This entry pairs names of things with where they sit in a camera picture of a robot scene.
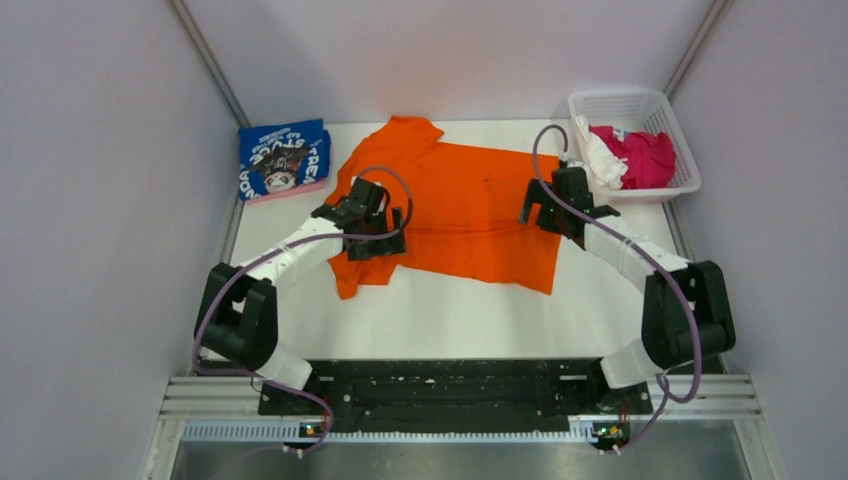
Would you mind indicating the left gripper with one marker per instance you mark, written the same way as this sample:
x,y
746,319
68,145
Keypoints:
x,y
384,246

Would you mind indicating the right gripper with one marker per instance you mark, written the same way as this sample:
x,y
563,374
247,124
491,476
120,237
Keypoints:
x,y
536,194

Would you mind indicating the orange t-shirt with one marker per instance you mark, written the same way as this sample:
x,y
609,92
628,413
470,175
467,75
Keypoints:
x,y
466,206

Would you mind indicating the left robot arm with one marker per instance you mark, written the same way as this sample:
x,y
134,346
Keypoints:
x,y
238,317

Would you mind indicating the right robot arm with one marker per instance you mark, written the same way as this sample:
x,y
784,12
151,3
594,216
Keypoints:
x,y
686,316

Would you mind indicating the folded pink t-shirt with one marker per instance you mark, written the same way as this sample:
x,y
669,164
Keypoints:
x,y
291,193

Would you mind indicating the magenta t-shirt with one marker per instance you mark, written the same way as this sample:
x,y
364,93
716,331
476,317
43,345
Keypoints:
x,y
651,158

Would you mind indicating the folded blue printed t-shirt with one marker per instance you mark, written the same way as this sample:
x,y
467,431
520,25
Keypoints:
x,y
279,159

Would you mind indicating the white plastic basket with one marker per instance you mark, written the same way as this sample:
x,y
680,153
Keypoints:
x,y
645,110

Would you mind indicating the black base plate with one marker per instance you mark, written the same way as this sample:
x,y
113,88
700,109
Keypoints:
x,y
457,396

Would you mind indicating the white slotted cable duct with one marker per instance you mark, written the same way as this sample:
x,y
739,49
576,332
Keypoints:
x,y
308,433

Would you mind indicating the aluminium frame rail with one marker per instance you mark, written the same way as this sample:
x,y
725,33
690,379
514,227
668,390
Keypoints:
x,y
720,398

